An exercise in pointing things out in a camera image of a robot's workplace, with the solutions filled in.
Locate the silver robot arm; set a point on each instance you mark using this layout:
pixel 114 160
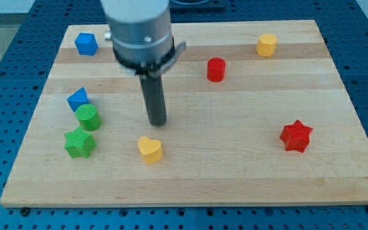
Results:
pixel 141 34

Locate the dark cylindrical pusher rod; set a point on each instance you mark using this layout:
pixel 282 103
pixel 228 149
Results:
pixel 153 94

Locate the yellow heart block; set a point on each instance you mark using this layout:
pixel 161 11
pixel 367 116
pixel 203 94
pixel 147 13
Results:
pixel 150 149

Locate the red cylinder block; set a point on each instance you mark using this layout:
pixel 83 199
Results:
pixel 216 68

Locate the wooden board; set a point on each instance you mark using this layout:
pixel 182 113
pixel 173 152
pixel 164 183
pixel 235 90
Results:
pixel 221 142

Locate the green cylinder block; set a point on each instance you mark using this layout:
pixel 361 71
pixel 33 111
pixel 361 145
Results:
pixel 88 117

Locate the blue triangle block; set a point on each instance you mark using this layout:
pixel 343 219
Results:
pixel 78 98

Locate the yellow hexagon block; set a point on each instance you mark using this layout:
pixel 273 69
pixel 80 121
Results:
pixel 266 45

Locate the green star block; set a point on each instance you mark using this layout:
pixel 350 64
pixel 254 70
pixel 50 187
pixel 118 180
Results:
pixel 79 143

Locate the red star block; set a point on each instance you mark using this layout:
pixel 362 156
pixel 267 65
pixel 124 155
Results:
pixel 296 137

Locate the blue cube block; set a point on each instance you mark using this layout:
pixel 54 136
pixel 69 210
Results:
pixel 86 44

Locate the blue perforated table plate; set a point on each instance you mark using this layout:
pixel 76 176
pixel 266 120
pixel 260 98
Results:
pixel 26 64

